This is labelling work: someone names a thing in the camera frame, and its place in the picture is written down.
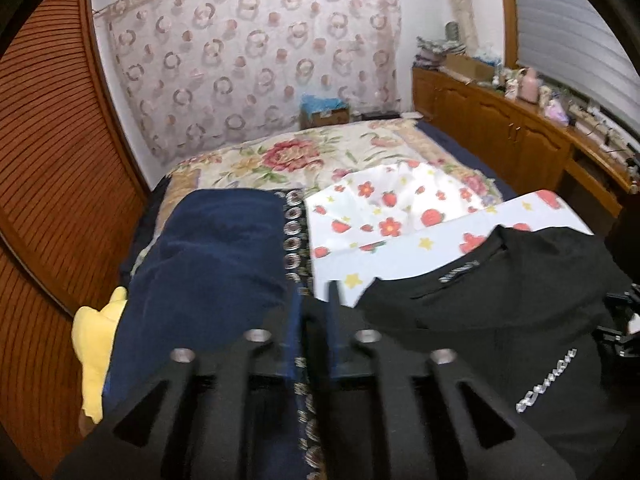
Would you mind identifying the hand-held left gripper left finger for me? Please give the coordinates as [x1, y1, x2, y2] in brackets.
[52, 305, 306, 480]

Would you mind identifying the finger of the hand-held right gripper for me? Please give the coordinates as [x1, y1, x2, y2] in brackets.
[592, 282, 640, 361]

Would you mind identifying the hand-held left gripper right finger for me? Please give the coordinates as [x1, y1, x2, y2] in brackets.
[305, 280, 576, 480]

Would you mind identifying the black garment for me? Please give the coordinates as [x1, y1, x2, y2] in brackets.
[357, 225, 631, 480]

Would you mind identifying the navy folded quilt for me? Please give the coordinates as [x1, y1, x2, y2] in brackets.
[102, 187, 301, 426]

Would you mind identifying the white strawberry flower blanket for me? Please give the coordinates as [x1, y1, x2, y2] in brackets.
[305, 160, 596, 311]

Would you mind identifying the yellow plush toy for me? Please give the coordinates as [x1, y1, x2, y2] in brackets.
[71, 286, 128, 423]

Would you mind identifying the floral bedsheet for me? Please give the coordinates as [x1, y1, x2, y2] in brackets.
[160, 120, 506, 206]

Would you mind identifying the purple tissue pack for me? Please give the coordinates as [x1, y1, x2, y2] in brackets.
[547, 97, 571, 123]

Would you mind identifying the navy mattress cover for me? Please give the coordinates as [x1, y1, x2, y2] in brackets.
[415, 120, 516, 201]

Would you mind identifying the cardboard box with blue cloth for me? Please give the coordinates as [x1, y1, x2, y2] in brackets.
[299, 94, 351, 130]

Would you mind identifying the wooden cabinet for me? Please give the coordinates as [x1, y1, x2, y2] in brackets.
[411, 65, 640, 241]

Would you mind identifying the pink kettle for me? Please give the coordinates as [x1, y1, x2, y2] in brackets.
[517, 67, 541, 103]

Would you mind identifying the open cardboard box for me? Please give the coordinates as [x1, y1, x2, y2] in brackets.
[442, 52, 496, 83]

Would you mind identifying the stack of folded cloths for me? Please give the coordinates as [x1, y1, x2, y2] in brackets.
[414, 35, 468, 68]

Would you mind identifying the wooden slatted door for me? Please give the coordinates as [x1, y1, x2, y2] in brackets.
[0, 0, 151, 461]

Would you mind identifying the grey window blind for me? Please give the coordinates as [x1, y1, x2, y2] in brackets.
[510, 0, 640, 131]

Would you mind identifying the lace curtain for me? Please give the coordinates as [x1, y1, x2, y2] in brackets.
[445, 0, 476, 46]

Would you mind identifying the ring patterned curtain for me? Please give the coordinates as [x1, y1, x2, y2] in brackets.
[95, 0, 403, 171]

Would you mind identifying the wooden window frame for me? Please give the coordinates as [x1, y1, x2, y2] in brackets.
[495, 0, 521, 68]

